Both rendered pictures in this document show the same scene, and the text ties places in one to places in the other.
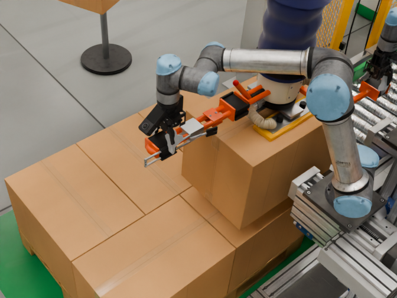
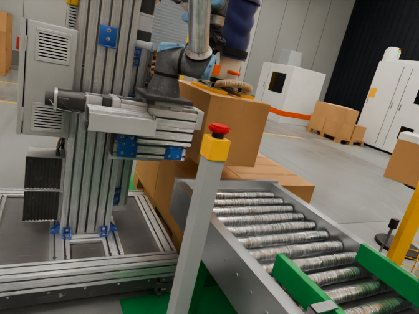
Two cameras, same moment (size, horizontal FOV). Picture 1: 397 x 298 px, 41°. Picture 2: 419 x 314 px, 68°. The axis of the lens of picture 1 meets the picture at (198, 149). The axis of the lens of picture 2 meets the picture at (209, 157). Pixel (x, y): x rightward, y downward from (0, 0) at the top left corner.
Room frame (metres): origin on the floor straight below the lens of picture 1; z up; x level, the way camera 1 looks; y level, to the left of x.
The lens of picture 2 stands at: (2.27, -2.25, 1.21)
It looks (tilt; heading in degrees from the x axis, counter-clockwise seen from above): 16 degrees down; 105
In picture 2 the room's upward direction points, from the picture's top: 13 degrees clockwise
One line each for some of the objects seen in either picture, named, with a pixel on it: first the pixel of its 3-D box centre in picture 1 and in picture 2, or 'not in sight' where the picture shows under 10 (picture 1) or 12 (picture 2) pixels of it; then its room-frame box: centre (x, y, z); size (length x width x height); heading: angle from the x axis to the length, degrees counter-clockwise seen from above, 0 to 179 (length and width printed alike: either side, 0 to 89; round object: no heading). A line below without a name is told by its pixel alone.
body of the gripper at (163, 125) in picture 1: (169, 111); not in sight; (1.32, 0.11, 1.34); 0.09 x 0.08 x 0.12; 134
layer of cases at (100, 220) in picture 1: (165, 207); (214, 176); (1.71, 0.14, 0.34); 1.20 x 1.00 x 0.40; 135
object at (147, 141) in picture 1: (160, 143); not in sight; (1.31, 0.13, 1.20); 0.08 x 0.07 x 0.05; 135
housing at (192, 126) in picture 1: (191, 130); not in sight; (1.40, 0.03, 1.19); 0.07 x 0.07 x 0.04; 45
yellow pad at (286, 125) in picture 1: (290, 114); (208, 85); (1.66, -0.36, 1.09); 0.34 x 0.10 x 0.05; 135
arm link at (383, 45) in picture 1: (389, 43); (216, 20); (1.73, -0.68, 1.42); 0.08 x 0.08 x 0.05
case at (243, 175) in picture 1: (263, 142); (212, 121); (1.71, -0.29, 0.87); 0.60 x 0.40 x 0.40; 134
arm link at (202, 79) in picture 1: (201, 78); (191, 18); (1.31, 0.01, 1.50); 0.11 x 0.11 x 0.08; 76
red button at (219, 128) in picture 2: not in sight; (218, 131); (2.03, -1.30, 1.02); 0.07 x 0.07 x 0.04
